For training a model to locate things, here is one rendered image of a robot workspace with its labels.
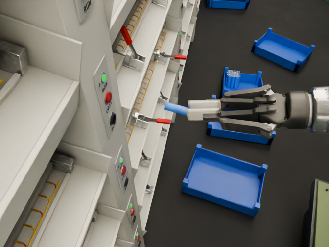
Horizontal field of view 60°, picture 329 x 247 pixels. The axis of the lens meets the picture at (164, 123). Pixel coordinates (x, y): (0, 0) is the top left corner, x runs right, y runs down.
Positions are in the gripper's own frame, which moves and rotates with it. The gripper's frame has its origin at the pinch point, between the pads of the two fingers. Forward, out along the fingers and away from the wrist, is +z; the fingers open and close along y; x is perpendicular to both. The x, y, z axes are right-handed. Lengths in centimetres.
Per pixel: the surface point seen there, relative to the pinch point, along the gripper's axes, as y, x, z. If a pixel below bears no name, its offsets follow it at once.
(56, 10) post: 22.4, -35.2, 5.2
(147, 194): -1, 44, 26
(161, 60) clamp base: -28.6, 6.7, 17.8
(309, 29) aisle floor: -150, 75, -44
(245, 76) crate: -86, 62, -4
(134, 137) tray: 2.2, 7.6, 18.0
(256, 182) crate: -23, 67, -11
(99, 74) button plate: 18.3, -25.2, 7.1
